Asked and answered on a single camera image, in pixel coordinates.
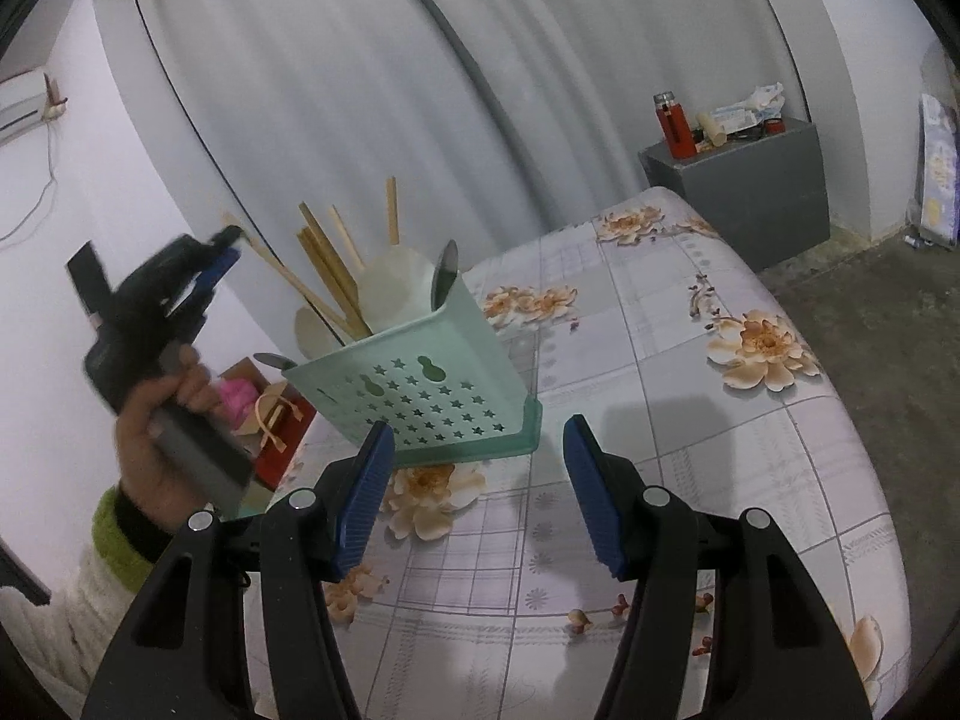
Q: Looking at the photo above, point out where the cream plastic spoon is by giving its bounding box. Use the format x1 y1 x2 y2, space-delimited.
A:
358 244 437 335
294 306 342 361

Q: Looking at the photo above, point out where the white air conditioner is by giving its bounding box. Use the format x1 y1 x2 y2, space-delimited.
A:
0 69 47 143

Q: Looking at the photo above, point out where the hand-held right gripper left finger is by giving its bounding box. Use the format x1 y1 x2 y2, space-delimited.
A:
81 420 397 720

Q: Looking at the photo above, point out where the red gift bag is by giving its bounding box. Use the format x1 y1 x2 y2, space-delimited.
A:
236 382 316 490

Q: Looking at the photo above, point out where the printed plastic package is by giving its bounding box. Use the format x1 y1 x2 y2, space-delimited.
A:
907 94 960 248

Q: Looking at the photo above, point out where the white and blue box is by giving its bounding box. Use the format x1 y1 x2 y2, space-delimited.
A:
712 101 758 133

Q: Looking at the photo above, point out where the grey curtain panel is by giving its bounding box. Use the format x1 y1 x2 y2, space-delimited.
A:
382 0 863 241
135 0 518 331

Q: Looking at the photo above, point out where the green plastic utensil basket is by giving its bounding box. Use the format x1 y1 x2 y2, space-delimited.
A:
281 270 542 470

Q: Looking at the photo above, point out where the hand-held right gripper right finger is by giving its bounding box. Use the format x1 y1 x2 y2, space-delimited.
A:
562 412 875 720

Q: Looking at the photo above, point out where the bunch of bamboo chopsticks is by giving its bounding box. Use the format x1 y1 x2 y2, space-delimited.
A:
296 177 400 338

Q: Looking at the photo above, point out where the grey cabinet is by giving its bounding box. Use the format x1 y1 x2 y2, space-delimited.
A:
639 116 832 275

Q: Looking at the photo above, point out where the long wooden stick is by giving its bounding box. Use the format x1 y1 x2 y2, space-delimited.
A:
223 226 357 342

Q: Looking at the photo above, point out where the red thermos bottle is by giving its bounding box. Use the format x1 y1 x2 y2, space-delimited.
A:
651 92 695 161

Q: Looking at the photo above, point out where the air conditioner power cable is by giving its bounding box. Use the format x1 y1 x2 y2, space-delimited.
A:
0 116 61 241

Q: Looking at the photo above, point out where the floral tablecloth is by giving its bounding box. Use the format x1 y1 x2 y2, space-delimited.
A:
247 186 908 720

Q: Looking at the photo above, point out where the pink plastic bag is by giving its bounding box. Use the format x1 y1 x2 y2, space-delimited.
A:
217 381 260 428

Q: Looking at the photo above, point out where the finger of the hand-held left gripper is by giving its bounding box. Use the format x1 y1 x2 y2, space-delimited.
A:
178 226 245 316

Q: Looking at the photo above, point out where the person's left hand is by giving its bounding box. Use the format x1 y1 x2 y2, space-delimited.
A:
114 345 233 533

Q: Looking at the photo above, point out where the white plastic bag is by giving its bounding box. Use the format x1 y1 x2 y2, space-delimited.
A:
739 82 785 118

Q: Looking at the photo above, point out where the teal paper bag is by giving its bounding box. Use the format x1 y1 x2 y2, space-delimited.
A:
225 480 278 520

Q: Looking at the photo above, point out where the brown cardboard box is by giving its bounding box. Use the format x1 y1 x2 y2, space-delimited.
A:
217 358 295 392

